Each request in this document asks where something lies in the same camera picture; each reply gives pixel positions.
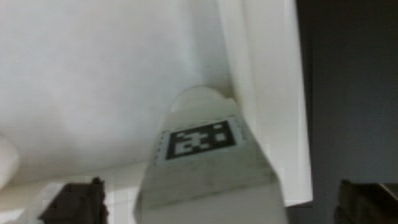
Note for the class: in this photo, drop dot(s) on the white table leg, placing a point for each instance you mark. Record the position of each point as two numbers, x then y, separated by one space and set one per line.
211 184

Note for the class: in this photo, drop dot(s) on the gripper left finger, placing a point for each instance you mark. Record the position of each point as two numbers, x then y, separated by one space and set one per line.
77 207

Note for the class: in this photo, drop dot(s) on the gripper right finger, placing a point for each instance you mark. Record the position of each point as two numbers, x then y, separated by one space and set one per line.
367 203

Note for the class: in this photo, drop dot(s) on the white square tabletop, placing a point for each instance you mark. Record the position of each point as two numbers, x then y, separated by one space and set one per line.
101 58

